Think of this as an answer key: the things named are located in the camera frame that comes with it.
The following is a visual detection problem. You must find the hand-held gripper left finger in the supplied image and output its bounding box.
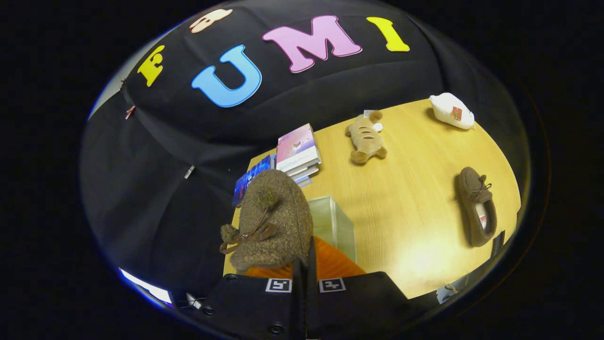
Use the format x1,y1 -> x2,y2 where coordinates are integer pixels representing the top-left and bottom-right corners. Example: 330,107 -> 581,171
202,257 -> 307,340

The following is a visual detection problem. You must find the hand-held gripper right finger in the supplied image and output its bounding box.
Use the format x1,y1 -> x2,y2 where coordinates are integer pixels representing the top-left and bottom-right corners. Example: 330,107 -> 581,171
306,237 -> 412,340

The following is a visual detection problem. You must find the green fabric storage box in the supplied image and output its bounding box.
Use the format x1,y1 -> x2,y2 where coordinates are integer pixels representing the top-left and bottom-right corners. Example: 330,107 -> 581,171
308,195 -> 358,264

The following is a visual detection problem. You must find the brown fuzzy slipper shoe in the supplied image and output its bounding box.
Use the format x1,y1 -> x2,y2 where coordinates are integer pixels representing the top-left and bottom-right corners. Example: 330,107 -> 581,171
219,169 -> 314,274
455,166 -> 497,247

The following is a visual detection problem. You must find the white book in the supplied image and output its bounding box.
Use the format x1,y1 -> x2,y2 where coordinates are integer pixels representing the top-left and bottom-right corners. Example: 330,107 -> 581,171
283,158 -> 322,178

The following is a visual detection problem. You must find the dark blue book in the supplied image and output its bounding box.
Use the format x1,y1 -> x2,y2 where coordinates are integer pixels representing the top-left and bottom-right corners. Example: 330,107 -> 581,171
231,154 -> 277,207

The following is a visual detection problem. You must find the lit computer screen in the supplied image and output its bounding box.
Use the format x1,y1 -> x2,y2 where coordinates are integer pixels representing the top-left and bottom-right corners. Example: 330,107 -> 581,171
118,268 -> 173,305

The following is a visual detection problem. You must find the pink cover book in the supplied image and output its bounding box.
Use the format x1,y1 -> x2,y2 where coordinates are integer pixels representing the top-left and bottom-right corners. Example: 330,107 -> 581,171
276,124 -> 321,171

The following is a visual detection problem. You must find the tan bread plush toy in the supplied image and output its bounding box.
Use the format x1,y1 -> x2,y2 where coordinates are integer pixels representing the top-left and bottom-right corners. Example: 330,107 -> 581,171
345,110 -> 388,165

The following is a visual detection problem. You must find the black backdrop cloth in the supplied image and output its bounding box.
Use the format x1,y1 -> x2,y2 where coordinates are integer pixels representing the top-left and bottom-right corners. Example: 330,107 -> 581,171
80,0 -> 531,303

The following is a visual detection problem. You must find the white plush toy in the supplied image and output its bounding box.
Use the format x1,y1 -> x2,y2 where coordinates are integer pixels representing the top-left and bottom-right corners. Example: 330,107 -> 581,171
429,93 -> 476,130

